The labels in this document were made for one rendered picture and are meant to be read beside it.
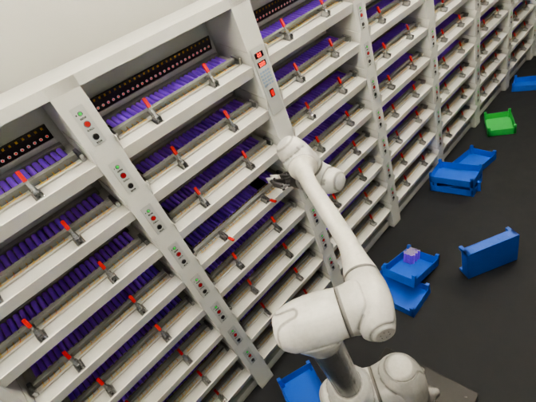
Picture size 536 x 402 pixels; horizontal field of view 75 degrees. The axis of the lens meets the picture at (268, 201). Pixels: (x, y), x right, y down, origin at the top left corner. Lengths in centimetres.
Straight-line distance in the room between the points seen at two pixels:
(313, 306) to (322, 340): 8
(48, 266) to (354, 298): 92
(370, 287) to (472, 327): 128
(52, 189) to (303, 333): 83
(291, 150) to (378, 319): 61
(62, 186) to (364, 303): 92
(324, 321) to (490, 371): 127
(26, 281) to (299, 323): 83
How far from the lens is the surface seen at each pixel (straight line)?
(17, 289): 130
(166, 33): 130
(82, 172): 121
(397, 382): 144
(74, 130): 119
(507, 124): 368
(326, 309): 92
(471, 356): 210
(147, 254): 137
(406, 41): 247
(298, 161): 120
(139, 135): 126
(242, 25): 147
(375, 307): 92
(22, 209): 121
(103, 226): 129
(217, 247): 152
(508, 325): 221
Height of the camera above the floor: 184
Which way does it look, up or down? 34 degrees down
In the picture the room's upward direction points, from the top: 24 degrees counter-clockwise
